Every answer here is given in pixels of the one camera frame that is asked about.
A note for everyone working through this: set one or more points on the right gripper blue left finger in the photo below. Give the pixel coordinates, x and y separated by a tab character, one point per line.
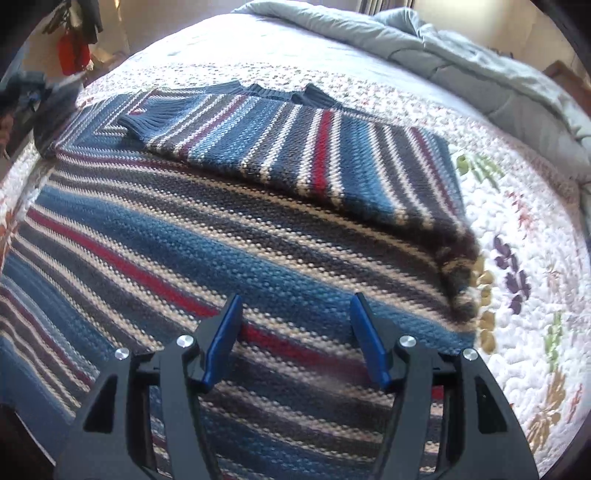
216	337

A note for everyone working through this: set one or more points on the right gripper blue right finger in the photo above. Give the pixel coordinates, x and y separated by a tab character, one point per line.
374	352

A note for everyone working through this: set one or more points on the blue striped knit sweater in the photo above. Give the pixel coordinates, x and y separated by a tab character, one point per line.
164	204

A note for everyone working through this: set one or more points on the white floral quilted bedspread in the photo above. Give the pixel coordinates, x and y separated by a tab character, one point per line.
506	407

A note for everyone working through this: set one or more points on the grey rumpled duvet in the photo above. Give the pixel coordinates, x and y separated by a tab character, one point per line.
515	97

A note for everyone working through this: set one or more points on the dark wooden headboard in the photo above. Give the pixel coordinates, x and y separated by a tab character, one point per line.
561	74

